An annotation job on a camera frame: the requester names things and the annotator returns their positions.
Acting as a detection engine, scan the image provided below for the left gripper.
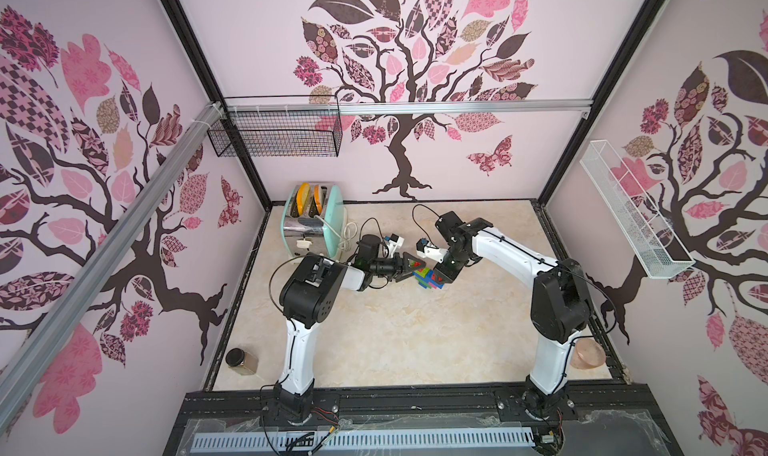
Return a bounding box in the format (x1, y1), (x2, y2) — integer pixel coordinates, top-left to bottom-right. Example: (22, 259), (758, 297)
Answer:
(369, 252), (423, 283)

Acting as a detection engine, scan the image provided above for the blue lego brick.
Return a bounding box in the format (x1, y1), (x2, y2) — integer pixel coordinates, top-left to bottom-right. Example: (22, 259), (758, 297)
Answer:
(425, 270), (444, 289)

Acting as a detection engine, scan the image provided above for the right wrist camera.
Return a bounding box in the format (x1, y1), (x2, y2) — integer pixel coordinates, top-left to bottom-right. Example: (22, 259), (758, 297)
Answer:
(416, 238), (447, 263)

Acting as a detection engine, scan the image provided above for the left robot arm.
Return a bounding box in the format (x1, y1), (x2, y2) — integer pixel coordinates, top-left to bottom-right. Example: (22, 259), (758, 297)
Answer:
(275, 235), (427, 420)

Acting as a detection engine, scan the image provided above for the mint green toaster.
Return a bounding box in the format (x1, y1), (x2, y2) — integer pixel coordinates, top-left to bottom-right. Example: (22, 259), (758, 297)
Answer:
(280, 182), (348, 259)

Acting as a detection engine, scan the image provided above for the white slotted cable duct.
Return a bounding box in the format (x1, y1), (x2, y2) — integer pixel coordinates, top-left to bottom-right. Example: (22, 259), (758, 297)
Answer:
(188, 427), (535, 455)

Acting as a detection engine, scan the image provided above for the aluminium frame bar back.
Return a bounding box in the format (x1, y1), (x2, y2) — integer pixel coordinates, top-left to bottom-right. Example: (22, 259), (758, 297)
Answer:
(228, 99), (593, 116)

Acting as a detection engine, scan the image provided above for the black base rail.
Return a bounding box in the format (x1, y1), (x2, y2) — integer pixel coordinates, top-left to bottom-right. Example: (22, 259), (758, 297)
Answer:
(164, 381), (681, 455)

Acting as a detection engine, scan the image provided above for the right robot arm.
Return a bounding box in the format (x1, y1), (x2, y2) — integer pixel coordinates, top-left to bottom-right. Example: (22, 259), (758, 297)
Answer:
(434, 211), (593, 420)

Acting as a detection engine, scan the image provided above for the aluminium frame bar left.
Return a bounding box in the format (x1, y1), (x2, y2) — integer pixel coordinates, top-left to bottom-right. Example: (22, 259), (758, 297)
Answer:
(1, 102), (224, 430)

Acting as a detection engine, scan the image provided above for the aluminium frame bar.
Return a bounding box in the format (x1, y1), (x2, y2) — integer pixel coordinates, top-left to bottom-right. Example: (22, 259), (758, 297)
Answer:
(1, 102), (224, 430)
(228, 99), (593, 116)

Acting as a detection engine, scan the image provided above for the white wire shelf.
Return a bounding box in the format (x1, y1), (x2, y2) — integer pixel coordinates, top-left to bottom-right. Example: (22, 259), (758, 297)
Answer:
(580, 140), (695, 279)

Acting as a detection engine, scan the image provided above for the pink plastic bowl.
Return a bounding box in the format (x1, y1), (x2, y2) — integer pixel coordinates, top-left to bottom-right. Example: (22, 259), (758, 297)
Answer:
(570, 337), (607, 370)

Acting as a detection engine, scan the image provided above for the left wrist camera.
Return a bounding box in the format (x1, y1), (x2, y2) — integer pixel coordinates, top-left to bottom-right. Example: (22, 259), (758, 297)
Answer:
(384, 233), (404, 257)

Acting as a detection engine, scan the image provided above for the black wire basket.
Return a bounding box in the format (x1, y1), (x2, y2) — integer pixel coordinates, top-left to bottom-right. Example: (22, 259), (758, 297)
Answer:
(208, 94), (343, 157)

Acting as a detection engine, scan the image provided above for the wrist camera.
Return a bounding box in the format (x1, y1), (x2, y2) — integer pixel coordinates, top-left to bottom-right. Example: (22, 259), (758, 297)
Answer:
(384, 233), (404, 257)
(416, 238), (447, 263)

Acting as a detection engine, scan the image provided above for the brown glass jar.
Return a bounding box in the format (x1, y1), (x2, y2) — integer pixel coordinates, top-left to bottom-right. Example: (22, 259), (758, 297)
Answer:
(224, 347), (258, 376)

